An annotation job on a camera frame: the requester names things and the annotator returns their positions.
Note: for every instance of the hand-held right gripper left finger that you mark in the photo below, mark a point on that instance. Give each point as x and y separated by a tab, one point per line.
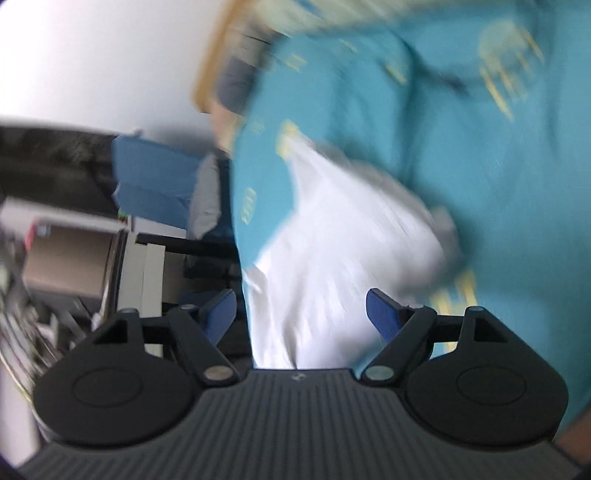
220	314

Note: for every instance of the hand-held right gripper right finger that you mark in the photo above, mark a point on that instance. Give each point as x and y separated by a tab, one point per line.
381	314

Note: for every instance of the white garment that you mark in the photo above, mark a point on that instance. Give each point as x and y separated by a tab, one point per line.
323	258

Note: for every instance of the black rack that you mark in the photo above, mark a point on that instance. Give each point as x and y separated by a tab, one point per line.
194	249

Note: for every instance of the white box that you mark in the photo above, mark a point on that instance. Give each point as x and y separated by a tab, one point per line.
141	277

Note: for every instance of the grey cushion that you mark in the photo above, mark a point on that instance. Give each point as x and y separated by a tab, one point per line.
205	198

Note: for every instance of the blue chair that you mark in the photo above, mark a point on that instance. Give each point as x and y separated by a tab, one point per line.
152	184

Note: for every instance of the cardboard box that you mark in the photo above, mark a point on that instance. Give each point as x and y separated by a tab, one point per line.
69	258

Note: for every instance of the teal printed blanket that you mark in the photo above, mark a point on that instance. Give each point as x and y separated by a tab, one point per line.
461	161

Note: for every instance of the dark screen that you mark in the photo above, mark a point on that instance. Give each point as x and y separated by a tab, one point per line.
46	170

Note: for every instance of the grey cloth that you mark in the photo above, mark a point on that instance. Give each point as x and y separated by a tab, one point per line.
235	81

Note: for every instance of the wooden bed frame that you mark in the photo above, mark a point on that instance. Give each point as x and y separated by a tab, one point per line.
205	78

